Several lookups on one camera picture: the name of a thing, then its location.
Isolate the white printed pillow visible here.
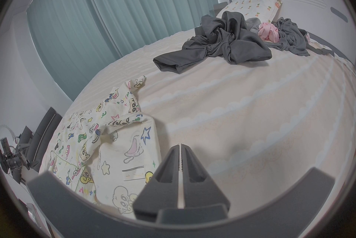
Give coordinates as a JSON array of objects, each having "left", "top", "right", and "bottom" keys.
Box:
[{"left": 215, "top": 0, "right": 283, "bottom": 23}]

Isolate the bed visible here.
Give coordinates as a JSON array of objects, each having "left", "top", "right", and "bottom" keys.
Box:
[{"left": 39, "top": 0, "right": 356, "bottom": 227}]

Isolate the black garment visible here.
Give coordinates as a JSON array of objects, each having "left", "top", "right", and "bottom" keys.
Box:
[{"left": 153, "top": 10, "right": 272, "bottom": 74}]

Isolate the light grey garment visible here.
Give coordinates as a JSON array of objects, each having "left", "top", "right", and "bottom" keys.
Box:
[{"left": 246, "top": 17, "right": 262, "bottom": 34}]

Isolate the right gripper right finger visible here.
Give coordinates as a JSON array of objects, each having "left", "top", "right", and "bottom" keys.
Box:
[{"left": 181, "top": 143, "right": 231, "bottom": 213}]

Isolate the pink garment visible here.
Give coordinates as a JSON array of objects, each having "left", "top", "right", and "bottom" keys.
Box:
[{"left": 257, "top": 22, "right": 310, "bottom": 43}]

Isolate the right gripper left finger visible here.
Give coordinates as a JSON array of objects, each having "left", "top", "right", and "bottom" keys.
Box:
[{"left": 133, "top": 144, "right": 182, "bottom": 223}]

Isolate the white printed pyjama top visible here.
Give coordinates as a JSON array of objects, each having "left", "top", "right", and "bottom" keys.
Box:
[{"left": 39, "top": 75, "right": 162, "bottom": 216}]

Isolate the dark grey garment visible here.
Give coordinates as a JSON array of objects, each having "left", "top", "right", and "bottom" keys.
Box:
[{"left": 272, "top": 17, "right": 334, "bottom": 57}]

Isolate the blue-green curtain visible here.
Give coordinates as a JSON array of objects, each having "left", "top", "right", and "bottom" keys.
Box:
[{"left": 26, "top": 0, "right": 219, "bottom": 105}]

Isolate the black chest of drawers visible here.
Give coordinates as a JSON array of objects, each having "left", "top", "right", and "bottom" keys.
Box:
[{"left": 12, "top": 107, "right": 63, "bottom": 184}]

